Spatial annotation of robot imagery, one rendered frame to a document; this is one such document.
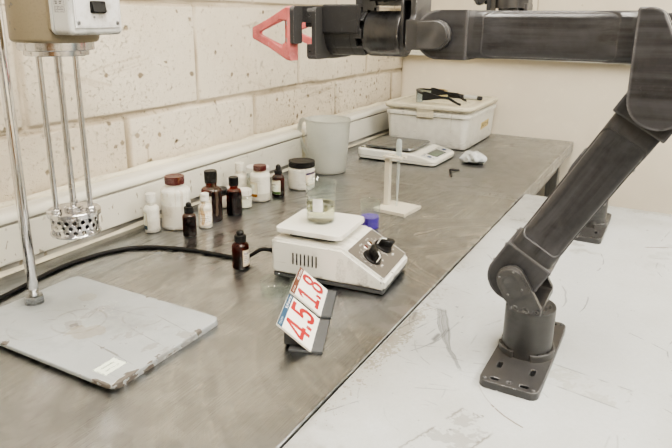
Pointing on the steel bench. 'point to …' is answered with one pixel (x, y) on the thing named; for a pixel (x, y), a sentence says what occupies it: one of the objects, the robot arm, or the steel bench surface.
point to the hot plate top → (338, 230)
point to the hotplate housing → (330, 261)
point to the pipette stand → (390, 192)
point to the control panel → (380, 252)
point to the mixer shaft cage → (83, 221)
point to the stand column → (17, 171)
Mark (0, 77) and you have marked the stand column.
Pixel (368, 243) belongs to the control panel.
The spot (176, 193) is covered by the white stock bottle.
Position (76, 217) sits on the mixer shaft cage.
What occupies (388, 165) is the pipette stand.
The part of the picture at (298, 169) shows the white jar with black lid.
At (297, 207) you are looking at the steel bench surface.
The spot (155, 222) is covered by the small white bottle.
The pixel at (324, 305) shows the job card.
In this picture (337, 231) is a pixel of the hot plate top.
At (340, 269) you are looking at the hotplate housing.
